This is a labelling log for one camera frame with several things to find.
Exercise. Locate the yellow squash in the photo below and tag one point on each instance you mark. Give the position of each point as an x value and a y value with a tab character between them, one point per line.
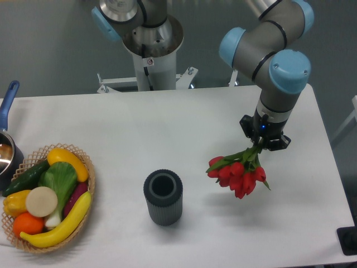
64	155

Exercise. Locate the white metal base frame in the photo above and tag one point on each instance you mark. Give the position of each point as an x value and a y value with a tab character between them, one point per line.
183	81

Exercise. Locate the dark green cucumber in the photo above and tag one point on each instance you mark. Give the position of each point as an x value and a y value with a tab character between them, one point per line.
28	180

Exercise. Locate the purple sweet potato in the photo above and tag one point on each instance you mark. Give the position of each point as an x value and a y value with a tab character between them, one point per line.
78	191

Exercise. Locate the yellow banana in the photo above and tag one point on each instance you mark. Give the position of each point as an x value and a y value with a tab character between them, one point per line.
65	228

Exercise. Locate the black device at edge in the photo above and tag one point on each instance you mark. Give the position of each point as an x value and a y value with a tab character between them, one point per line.
347	239

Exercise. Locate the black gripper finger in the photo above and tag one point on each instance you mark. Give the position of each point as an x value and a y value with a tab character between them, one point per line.
248	128
278	144

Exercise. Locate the orange fruit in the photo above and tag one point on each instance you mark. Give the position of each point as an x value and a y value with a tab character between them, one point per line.
27	223

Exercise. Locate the dark grey ribbed vase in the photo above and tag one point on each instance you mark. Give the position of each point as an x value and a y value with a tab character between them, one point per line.
163	191

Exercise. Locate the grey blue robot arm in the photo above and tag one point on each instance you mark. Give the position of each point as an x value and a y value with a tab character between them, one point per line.
261	54

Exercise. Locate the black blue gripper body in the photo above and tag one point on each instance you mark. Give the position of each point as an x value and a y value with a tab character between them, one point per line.
262	128

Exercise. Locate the red tulip bouquet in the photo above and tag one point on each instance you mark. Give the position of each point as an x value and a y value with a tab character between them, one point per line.
240	172

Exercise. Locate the yellow bell pepper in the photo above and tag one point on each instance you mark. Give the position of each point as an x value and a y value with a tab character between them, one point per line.
15	204

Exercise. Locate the blue handled saucepan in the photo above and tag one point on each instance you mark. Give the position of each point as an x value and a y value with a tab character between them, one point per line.
11	155

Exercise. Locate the green bok choy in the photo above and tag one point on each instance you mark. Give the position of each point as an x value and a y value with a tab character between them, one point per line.
61	177

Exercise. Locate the white frame at right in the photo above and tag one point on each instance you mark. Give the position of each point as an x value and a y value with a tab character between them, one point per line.
348	124

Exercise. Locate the beige round disc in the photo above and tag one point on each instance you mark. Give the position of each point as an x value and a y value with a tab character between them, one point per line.
41	201

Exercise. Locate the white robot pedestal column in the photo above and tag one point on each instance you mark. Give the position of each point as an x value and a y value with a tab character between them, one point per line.
153	50

